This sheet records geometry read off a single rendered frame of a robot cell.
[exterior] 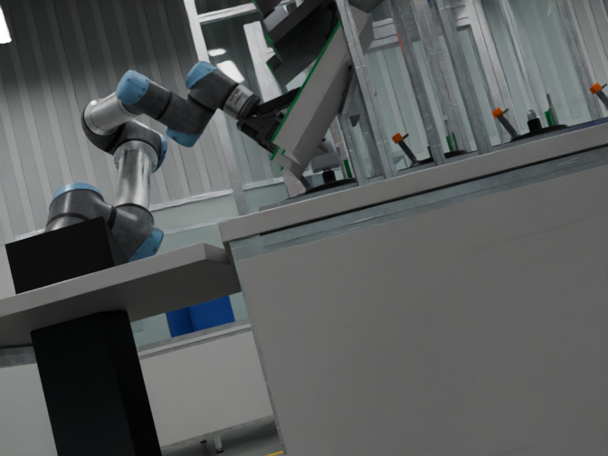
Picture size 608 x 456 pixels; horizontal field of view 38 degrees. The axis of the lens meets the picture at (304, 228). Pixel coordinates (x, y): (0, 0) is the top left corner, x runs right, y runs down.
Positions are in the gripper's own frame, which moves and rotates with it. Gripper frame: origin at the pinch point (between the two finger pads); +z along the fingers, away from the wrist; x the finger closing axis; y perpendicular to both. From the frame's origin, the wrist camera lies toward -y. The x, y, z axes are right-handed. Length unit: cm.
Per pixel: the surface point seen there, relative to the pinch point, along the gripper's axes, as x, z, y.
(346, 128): 20.6, 3.2, -1.6
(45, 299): 55, -19, 59
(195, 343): -494, -36, 70
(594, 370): 74, 55, 22
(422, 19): -77, -4, -73
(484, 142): 53, 26, -4
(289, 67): 28.4, -12.6, -3.4
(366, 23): 51, -2, -11
